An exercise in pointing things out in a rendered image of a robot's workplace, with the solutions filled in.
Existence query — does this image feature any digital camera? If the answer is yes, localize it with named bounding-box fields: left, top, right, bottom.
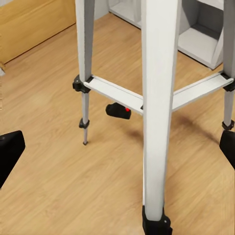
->
left=106, top=103, right=131, bottom=119

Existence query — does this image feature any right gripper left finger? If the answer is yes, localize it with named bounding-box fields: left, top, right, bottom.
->
left=0, top=130, right=25, bottom=189

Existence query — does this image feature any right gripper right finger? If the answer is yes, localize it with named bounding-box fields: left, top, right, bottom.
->
left=219, top=130, right=235, bottom=168

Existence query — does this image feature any camera tripod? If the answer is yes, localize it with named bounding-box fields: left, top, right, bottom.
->
left=72, top=0, right=235, bottom=235

